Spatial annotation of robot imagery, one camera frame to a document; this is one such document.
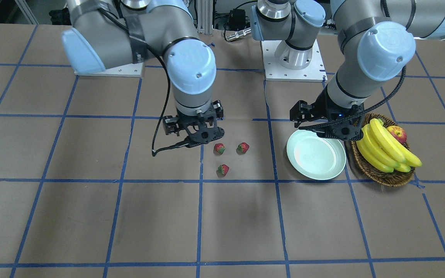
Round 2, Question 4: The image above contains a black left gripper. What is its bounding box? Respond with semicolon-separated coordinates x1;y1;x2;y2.
289;88;365;141

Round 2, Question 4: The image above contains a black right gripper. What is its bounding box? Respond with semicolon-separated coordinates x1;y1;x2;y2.
163;100;224;146

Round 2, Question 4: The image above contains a red strawberry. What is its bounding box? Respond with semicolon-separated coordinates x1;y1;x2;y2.
237;142;250;154
214;143;226;155
217;164;230;176

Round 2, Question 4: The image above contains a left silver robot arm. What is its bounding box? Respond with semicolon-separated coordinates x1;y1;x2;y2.
250;0;445;141

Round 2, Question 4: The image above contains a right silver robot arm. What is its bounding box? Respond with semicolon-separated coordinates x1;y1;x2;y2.
61;0;224;149

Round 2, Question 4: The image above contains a pale green plate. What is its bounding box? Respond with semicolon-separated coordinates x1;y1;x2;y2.
286;130;346;181

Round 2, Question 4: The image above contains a yellow banana bunch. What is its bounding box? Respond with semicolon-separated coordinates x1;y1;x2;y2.
356;118;423;173

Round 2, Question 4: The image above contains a red yellow apple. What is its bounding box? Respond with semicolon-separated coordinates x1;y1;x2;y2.
386;125;407;144

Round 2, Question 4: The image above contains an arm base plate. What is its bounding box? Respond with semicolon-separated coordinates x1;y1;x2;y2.
261;41;327;82
74;62;144;78

